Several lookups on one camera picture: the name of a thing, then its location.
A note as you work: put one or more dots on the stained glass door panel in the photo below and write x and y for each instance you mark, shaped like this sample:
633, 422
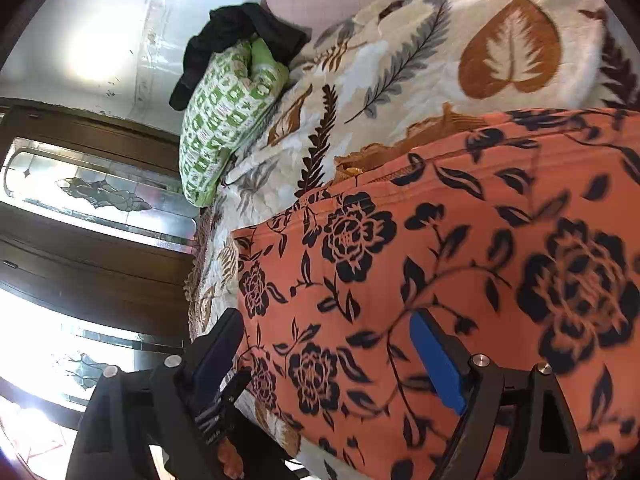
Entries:
100, 190
50, 330

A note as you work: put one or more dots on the white leaf print blanket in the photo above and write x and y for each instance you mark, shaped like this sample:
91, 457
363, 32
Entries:
400, 60

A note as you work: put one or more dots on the black garment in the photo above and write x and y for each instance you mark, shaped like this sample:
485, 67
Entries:
235, 25

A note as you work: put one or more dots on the wooden wardrobe with mirrors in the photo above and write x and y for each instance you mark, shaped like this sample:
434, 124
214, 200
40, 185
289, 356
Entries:
100, 265

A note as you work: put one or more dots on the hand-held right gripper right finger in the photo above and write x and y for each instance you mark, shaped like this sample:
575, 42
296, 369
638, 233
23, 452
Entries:
437, 360

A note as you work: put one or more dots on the person's foot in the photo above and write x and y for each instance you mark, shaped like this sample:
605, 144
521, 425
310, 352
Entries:
231, 460

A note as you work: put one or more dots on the green checkered pillow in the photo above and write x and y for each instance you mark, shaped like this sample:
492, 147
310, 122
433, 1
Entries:
215, 125

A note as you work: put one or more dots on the orange floral shirt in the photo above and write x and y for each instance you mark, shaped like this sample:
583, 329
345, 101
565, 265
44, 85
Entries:
450, 240

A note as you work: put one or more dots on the dark striped slipper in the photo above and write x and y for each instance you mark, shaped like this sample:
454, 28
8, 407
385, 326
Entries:
210, 430

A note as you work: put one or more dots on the brown crocheted bedspread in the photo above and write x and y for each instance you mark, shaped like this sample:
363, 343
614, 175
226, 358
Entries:
197, 270

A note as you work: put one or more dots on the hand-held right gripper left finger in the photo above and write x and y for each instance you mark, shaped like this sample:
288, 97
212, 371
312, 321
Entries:
215, 355

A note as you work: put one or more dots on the person's dark trouser leg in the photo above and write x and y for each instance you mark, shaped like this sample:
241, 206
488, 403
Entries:
265, 450

